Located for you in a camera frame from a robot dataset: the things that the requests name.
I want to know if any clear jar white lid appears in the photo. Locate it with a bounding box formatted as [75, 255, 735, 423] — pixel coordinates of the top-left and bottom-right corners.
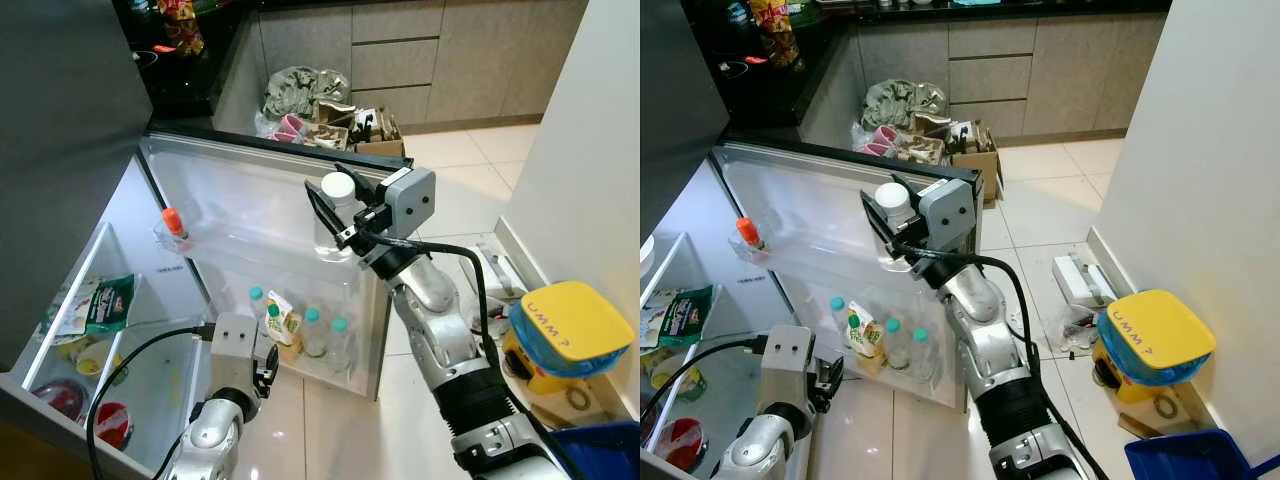
[315, 172, 363, 263]
[873, 182, 921, 273]

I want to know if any cardboard box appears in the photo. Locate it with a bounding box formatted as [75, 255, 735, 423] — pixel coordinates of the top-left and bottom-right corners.
[905, 112, 1003, 203]
[315, 100, 407, 159]

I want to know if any yellow green sauce pouch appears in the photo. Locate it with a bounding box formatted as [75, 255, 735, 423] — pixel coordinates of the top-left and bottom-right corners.
[264, 290, 305, 365]
[845, 302, 887, 375]

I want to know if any grey green plastic bag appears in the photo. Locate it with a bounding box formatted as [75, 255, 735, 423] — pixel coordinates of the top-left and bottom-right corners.
[262, 65, 352, 123]
[862, 78, 949, 133]

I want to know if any grey kitchen cabinet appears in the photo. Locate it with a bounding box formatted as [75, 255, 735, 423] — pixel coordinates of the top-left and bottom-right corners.
[215, 0, 591, 136]
[800, 0, 1173, 151]

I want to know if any clear bottle orange cap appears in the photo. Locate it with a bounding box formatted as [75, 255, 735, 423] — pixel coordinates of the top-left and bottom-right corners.
[735, 217, 767, 263]
[160, 207, 191, 253]

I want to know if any white floor appliance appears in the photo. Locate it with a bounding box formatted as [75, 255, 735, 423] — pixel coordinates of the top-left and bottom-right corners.
[468, 243, 533, 313]
[1052, 252, 1118, 313]

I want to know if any red lid container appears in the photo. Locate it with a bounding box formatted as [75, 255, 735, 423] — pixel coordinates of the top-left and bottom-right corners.
[30, 377, 87, 423]
[90, 400, 134, 451]
[665, 418, 717, 471]

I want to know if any green food packet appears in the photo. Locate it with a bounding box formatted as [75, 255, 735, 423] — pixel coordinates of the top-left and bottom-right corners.
[660, 285, 717, 349]
[84, 275, 137, 336]

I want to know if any yellow food item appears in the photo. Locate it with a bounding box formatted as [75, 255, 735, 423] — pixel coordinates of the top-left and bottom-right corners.
[72, 335, 129, 389]
[645, 345, 693, 393]

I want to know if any red yellow snack bag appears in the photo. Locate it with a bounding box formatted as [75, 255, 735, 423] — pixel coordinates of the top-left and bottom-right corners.
[155, 0, 207, 58]
[750, 0, 803, 71]

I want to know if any white food packet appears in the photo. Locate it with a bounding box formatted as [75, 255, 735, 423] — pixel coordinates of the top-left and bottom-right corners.
[38, 283, 96, 338]

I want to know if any yellow blue minion toy bin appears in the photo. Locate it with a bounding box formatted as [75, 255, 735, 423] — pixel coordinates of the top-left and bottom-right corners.
[503, 281, 637, 397]
[1092, 289, 1219, 405]

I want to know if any blue plastic tray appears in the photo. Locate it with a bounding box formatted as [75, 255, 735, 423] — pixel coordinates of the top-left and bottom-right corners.
[548, 420, 640, 480]
[1124, 428, 1253, 480]

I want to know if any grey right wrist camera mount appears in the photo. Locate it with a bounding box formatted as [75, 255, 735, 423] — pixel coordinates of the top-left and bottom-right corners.
[378, 167, 438, 241]
[918, 178, 978, 253]

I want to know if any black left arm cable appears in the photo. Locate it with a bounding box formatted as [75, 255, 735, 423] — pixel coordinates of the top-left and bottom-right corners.
[640, 338, 766, 441]
[85, 323, 216, 480]

